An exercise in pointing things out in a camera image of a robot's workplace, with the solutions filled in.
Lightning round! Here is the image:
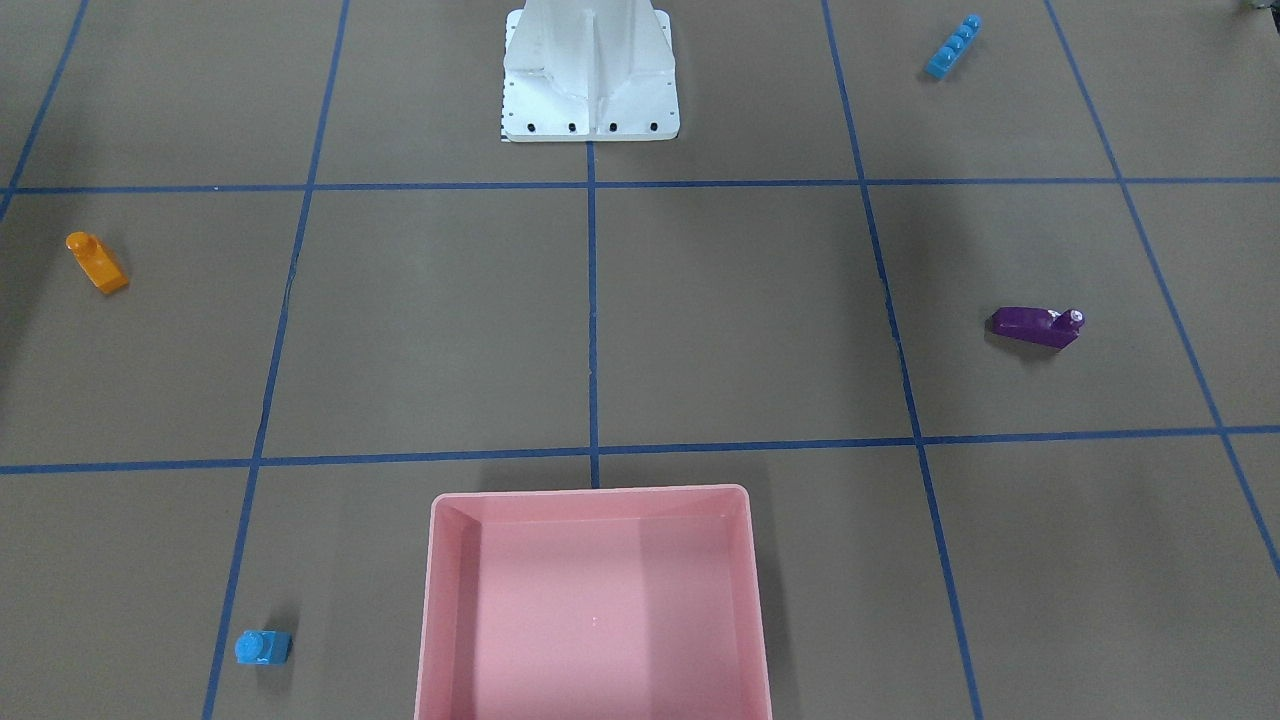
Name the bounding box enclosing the purple toy block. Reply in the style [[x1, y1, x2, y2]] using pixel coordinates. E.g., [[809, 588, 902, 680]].
[[989, 306, 1085, 350]]

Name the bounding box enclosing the long blue toy block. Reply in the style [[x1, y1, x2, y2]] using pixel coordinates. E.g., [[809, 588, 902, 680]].
[[924, 14, 983, 81]]

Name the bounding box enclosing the small blue toy block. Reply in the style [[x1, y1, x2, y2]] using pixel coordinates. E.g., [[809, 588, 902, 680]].
[[233, 630, 292, 666]]

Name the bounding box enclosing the orange toy block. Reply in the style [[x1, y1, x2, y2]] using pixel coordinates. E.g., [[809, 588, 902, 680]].
[[65, 231, 131, 295]]

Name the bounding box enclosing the pink plastic box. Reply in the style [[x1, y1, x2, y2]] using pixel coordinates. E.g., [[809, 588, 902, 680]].
[[413, 484, 773, 719]]

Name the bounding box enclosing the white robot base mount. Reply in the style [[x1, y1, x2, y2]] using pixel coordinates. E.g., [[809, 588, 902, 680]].
[[500, 1, 681, 143]]

